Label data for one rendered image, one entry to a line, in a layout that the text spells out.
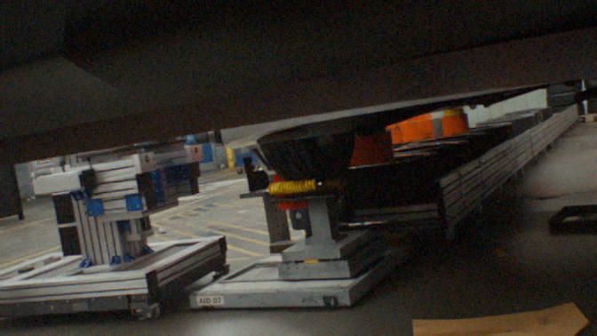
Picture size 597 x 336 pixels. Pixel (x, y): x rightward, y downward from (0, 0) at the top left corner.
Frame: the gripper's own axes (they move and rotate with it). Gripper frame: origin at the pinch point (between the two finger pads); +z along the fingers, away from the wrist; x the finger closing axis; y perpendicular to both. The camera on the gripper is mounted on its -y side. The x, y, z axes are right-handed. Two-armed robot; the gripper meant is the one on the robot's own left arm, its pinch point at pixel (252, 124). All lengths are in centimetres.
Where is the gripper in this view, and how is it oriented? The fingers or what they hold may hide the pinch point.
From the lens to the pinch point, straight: 345.9
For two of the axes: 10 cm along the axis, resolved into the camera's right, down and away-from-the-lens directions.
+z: 9.4, -1.7, 3.0
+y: 1.6, 9.9, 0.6
